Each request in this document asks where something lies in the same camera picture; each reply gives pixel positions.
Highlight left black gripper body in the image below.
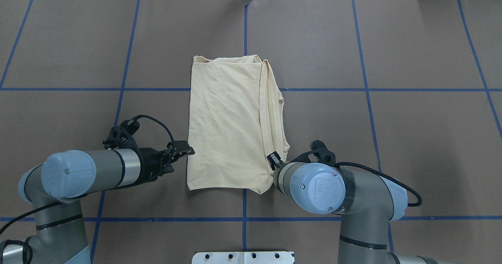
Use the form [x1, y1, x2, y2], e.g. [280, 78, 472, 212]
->
[103, 120, 177, 182]

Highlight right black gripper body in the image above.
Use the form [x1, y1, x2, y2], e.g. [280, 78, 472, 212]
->
[291, 140, 336, 166]

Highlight beige long-sleeve printed shirt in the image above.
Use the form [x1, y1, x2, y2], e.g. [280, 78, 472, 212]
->
[186, 55, 290, 194]

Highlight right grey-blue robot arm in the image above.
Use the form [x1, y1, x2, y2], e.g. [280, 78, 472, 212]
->
[267, 140, 438, 264]

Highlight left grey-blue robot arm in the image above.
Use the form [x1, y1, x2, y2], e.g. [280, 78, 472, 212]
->
[1, 115, 195, 264]

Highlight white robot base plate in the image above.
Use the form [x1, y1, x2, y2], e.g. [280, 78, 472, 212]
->
[191, 251, 295, 264]

